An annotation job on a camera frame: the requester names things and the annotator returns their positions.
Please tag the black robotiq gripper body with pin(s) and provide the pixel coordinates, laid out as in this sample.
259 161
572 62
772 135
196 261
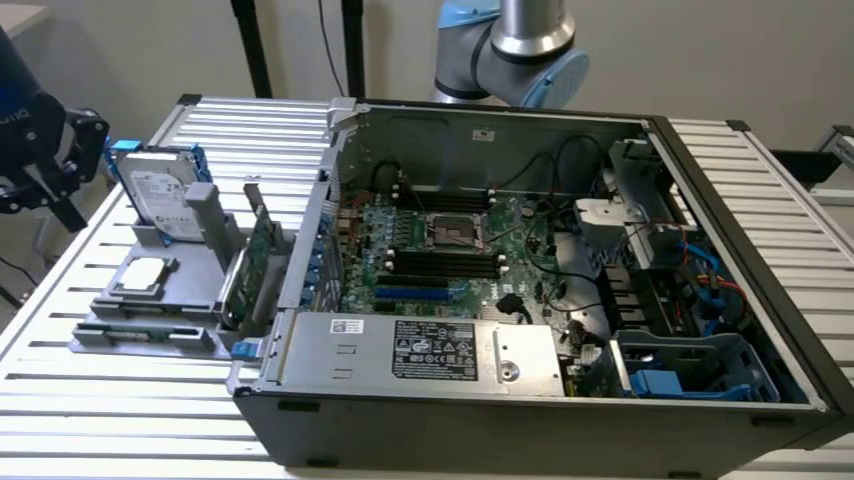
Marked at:
26 115

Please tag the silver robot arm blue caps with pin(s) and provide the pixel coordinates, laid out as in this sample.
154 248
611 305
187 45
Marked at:
527 45

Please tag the black RAM slot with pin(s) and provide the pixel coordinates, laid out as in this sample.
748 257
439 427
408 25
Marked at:
443 274
443 196
443 201
443 261
443 254
443 190
443 267

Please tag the black expansion slot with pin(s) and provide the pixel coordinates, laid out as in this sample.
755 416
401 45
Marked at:
413 282

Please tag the long blue expansion slot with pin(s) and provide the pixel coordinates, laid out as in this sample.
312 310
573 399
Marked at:
409 293

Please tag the silver CPU chip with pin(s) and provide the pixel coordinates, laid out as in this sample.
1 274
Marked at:
142 274

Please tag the grey parts rack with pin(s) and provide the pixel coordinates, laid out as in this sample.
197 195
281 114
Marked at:
200 260

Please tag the thick black stand pole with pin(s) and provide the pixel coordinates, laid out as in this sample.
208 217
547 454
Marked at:
253 45
355 45

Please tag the green graphics card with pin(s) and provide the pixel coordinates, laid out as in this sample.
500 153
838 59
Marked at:
256 260

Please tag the blue case latch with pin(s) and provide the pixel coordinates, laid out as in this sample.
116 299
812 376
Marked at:
247 350

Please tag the white case sticker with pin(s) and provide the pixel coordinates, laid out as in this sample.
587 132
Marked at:
481 134

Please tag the silver power supply unit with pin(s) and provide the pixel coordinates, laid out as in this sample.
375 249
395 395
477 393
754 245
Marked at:
427 350

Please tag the green motherboard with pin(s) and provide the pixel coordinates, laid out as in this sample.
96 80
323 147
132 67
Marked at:
520 260

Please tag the silver fan shroud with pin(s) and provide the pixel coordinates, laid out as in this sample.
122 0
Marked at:
603 215

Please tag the grey metal drive cage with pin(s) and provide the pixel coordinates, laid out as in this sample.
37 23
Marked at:
640 200

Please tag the black open PC case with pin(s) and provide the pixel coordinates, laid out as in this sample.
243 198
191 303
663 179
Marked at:
533 430

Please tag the blue plastic disk bay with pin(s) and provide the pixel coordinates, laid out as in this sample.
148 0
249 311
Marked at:
694 365

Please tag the hard disk with blue bracket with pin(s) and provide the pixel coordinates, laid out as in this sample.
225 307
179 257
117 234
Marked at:
160 195

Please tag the CPU socket with metal frame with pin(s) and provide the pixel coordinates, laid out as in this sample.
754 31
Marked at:
453 231

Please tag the black bracket block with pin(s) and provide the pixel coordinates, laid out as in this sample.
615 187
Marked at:
803 166

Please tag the aluminium frame rail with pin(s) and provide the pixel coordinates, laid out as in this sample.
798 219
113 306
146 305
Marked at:
836 150

